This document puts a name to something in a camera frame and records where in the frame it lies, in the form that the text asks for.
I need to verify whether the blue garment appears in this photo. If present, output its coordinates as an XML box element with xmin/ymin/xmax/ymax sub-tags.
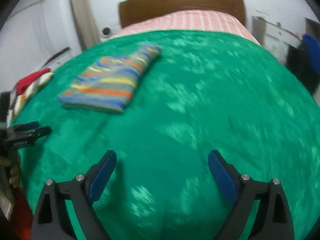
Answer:
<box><xmin>303</xmin><ymin>34</ymin><xmax>320</xmax><ymax>76</ymax></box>

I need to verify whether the pink striped bed sheet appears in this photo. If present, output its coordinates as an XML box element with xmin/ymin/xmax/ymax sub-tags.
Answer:
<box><xmin>112</xmin><ymin>10</ymin><xmax>259</xmax><ymax>44</ymax></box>

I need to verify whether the green patterned bedspread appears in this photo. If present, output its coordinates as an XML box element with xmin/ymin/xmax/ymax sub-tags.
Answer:
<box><xmin>16</xmin><ymin>31</ymin><xmax>319</xmax><ymax>239</ymax></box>

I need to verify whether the brown wooden headboard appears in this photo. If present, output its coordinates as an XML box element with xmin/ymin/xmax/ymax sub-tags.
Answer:
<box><xmin>118</xmin><ymin>0</ymin><xmax>246</xmax><ymax>28</ymax></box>

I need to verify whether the beige curtain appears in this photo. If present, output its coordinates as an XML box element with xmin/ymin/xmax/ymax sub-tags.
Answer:
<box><xmin>70</xmin><ymin>0</ymin><xmax>100</xmax><ymax>50</ymax></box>

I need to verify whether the person's left hand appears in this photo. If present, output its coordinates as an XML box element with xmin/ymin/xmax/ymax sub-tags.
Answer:
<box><xmin>1</xmin><ymin>154</ymin><xmax>21</xmax><ymax>188</ymax></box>

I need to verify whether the multicolour striped knit sweater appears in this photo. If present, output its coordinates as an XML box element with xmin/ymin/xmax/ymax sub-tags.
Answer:
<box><xmin>58</xmin><ymin>44</ymin><xmax>162</xmax><ymax>112</ymax></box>

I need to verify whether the white desk cabinet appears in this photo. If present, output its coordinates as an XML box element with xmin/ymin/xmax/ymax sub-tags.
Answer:
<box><xmin>252</xmin><ymin>17</ymin><xmax>301</xmax><ymax>65</ymax></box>

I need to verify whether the small white fan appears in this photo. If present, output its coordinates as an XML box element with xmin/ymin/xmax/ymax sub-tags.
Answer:
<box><xmin>99</xmin><ymin>27</ymin><xmax>112</xmax><ymax>42</ymax></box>

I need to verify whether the black clothes pile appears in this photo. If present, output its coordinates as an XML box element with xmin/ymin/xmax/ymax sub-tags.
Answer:
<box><xmin>285</xmin><ymin>43</ymin><xmax>319</xmax><ymax>95</ymax></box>

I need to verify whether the red white folded garment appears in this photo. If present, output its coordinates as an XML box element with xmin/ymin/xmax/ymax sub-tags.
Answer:
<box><xmin>8</xmin><ymin>68</ymin><xmax>54</xmax><ymax>124</ymax></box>

